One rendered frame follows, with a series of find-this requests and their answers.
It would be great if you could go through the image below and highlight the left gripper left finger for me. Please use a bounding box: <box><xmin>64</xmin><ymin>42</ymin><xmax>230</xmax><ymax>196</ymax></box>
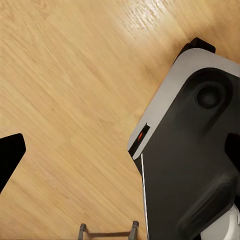
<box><xmin>0</xmin><ymin>133</ymin><xmax>26</xmax><ymax>193</ymax></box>

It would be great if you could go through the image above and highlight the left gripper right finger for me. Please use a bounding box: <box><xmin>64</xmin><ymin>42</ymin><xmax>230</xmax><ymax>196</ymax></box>
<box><xmin>224</xmin><ymin>133</ymin><xmax>240</xmax><ymax>173</ymax></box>

